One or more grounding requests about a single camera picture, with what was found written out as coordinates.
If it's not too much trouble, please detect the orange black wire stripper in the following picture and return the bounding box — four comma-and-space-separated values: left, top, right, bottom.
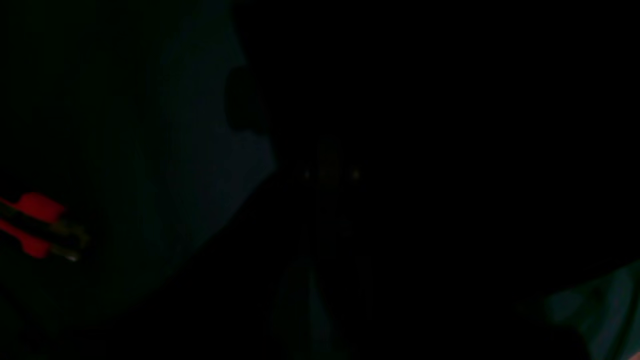
0, 192, 91, 262

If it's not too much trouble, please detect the teal table cloth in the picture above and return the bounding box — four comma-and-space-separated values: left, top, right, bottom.
83, 0, 276, 308

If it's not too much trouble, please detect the black t-shirt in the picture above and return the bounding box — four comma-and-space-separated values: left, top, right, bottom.
104, 0, 639, 360

